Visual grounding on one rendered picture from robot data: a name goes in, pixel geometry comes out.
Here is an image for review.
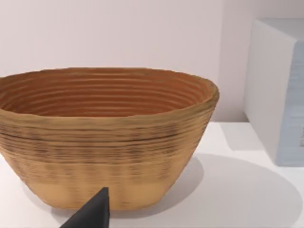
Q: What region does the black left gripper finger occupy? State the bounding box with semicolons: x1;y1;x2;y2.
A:
58;187;110;228

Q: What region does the brown woven basket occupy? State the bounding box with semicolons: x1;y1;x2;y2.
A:
0;67;220;211

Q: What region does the pale microwave oven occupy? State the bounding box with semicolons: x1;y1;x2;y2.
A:
242;18;304;167

